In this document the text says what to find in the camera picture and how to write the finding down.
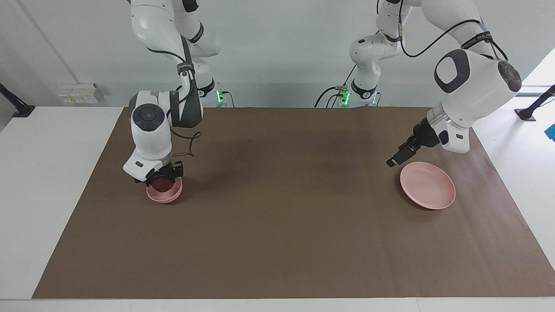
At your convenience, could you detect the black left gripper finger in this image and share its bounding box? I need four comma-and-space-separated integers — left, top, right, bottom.
399, 135, 420, 153
386, 149, 412, 168

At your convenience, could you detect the pink bowl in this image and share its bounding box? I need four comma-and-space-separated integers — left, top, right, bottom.
146, 177, 183, 204

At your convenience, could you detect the pink plate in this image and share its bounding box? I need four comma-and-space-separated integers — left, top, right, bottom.
400, 162, 457, 210

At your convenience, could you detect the black clamp stand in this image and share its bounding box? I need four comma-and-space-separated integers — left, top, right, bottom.
0, 83, 35, 118
515, 84, 555, 121

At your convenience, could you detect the brown table mat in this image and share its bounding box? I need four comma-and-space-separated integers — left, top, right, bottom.
32, 107, 555, 299

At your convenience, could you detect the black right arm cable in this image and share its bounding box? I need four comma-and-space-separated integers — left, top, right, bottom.
147, 37, 203, 157

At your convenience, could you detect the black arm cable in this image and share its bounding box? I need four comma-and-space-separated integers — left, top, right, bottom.
147, 37, 203, 157
397, 0, 510, 61

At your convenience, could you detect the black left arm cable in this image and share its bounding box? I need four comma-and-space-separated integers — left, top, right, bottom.
397, 0, 510, 61

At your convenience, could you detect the white wall socket box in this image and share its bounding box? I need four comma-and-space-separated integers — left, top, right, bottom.
58, 83, 102, 104

